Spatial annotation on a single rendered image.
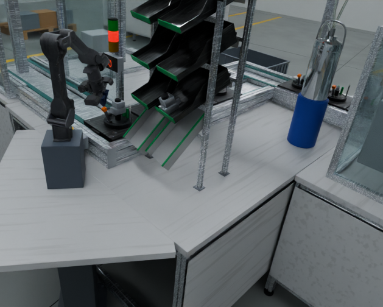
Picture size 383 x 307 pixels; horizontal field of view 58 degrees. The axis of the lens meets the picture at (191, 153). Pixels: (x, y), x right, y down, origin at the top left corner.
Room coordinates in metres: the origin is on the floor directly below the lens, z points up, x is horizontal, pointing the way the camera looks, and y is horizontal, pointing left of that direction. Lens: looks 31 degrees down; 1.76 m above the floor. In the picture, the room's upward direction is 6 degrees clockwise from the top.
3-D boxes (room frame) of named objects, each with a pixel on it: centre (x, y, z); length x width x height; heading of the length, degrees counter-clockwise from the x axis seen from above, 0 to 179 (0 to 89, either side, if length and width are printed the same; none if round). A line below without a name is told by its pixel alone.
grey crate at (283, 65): (3.48, -0.51, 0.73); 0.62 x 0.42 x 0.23; 49
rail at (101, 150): (1.59, 0.68, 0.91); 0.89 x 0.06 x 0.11; 49
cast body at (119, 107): (1.54, 0.37, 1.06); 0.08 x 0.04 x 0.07; 139
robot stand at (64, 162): (1.18, 0.51, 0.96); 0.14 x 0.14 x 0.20; 13
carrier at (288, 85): (2.35, -0.72, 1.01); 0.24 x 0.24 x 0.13; 49
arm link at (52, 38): (1.20, 0.51, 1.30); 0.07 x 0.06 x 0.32; 77
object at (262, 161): (1.86, 0.08, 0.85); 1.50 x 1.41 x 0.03; 49
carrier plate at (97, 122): (1.53, 0.37, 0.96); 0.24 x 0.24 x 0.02; 49
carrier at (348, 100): (2.19, -0.90, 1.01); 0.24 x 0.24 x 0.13; 49
